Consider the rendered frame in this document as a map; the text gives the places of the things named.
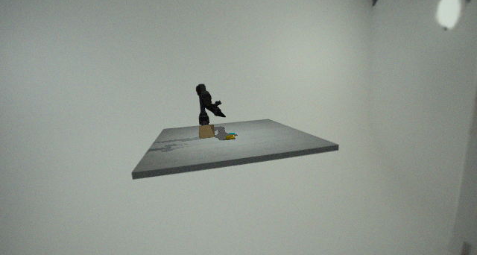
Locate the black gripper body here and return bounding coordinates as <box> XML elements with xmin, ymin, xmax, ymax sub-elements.
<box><xmin>207</xmin><ymin>104</ymin><xmax>221</xmax><ymax>116</ymax></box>

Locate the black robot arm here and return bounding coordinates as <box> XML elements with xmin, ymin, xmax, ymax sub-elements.
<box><xmin>196</xmin><ymin>84</ymin><xmax>221</xmax><ymax>126</ymax></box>

